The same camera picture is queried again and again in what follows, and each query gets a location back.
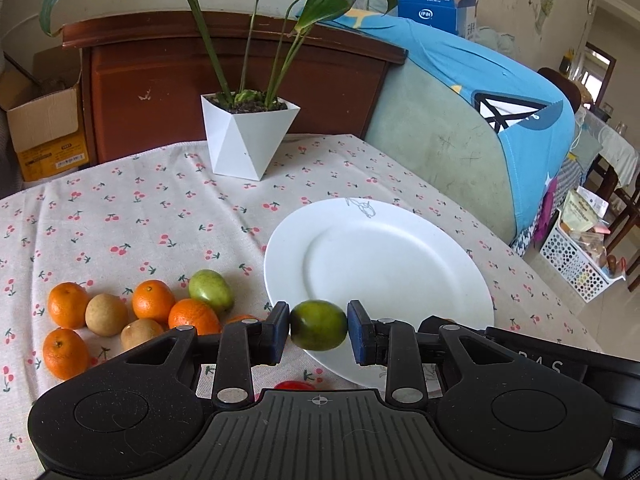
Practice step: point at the white perforated basket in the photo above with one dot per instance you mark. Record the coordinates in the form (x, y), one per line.
(576, 267)

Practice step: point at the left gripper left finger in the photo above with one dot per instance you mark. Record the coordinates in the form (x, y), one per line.
(242, 346)

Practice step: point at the wooden dining chair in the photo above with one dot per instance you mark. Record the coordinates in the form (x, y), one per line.
(628, 218)

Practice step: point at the light green oval fruit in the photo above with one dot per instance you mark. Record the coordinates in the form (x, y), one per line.
(211, 288)

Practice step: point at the tan round fruit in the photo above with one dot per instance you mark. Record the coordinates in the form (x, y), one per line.
(139, 332)
(106, 315)

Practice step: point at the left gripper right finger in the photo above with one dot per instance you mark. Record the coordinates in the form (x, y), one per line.
(391, 344)

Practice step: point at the brown wooden cabinet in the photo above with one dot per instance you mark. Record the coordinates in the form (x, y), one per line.
(143, 76)

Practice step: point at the red cherry tomato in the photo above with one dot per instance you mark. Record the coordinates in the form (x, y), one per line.
(294, 385)

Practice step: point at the open cardboard box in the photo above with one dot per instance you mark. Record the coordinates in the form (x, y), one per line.
(44, 112)

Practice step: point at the dark green round fruit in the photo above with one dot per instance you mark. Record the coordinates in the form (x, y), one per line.
(318, 325)

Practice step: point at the cherry print tablecloth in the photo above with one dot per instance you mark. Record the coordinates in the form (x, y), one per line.
(163, 214)

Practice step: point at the blue white carton box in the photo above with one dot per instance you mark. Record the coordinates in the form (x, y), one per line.
(459, 17)

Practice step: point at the white geometric plant pot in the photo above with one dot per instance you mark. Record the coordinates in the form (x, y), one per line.
(242, 145)

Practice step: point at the blue cartoon blanket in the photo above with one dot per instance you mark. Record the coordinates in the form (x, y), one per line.
(532, 118)

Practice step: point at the white ceramic plate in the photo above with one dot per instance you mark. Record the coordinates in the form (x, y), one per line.
(397, 264)

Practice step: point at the orange tangerine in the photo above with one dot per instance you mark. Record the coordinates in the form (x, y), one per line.
(195, 313)
(67, 304)
(153, 299)
(65, 354)

